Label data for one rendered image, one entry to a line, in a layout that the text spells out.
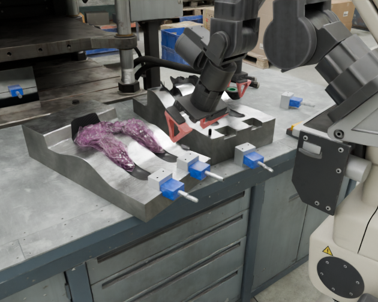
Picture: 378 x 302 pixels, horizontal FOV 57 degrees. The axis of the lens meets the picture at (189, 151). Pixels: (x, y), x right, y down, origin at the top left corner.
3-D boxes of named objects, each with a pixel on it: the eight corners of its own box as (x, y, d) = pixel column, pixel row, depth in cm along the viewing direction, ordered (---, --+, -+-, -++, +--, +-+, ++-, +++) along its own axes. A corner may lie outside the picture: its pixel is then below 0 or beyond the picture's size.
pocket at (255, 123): (261, 132, 111) (263, 121, 109) (249, 136, 108) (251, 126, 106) (252, 127, 114) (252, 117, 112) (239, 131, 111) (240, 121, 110)
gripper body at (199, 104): (173, 105, 72) (184, 76, 66) (206, 92, 78) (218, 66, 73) (193, 126, 70) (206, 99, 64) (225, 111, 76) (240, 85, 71)
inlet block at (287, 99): (315, 110, 141) (317, 97, 138) (311, 114, 137) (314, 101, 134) (284, 103, 147) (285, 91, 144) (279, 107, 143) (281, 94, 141)
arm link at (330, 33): (345, 50, 46) (361, 44, 49) (297, -4, 48) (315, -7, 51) (299, 93, 53) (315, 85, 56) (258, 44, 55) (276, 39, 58)
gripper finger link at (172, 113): (155, 133, 76) (167, 102, 70) (178, 123, 81) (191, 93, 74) (174, 155, 74) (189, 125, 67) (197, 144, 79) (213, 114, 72)
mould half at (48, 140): (210, 174, 99) (211, 140, 94) (146, 223, 81) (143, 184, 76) (96, 127, 126) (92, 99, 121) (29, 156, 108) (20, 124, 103)
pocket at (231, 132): (236, 141, 105) (237, 130, 104) (222, 146, 103) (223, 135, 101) (226, 136, 109) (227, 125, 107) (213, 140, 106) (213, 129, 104)
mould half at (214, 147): (272, 142, 116) (277, 104, 110) (210, 166, 103) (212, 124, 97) (187, 98, 152) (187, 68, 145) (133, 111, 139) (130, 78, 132)
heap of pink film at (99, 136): (170, 148, 100) (170, 124, 96) (124, 175, 88) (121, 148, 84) (110, 125, 114) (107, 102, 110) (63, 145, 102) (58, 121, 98)
